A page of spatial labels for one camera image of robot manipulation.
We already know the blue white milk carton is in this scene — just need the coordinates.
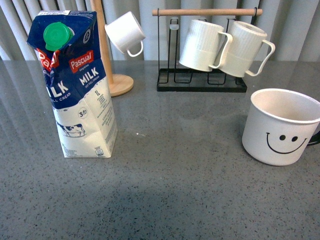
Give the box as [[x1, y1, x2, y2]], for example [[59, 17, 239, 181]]
[[27, 10, 118, 158]]

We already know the white pleated curtain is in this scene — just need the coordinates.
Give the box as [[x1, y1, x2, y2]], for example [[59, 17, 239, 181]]
[[0, 0, 320, 62]]

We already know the cream ribbed mug right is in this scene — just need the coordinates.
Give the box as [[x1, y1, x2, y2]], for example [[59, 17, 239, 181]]
[[218, 21, 276, 78]]

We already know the small white enamel mug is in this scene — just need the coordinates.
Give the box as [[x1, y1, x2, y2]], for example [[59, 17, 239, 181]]
[[104, 11, 146, 58]]

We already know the white smiley face mug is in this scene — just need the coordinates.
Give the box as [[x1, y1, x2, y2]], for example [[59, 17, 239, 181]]
[[242, 88, 320, 166]]

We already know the cream ribbed mug left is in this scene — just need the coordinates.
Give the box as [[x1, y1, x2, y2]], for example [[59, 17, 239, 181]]
[[179, 19, 233, 72]]

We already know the cream ribbed mug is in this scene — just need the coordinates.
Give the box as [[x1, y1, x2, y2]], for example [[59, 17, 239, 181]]
[[218, 21, 276, 78], [179, 19, 233, 72]]

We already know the wooden mug tree stand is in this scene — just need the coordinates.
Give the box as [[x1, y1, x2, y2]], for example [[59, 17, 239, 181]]
[[90, 0, 134, 97]]

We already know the black wire mug rack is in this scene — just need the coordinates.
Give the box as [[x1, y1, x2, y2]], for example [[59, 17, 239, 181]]
[[152, 7, 263, 93]]

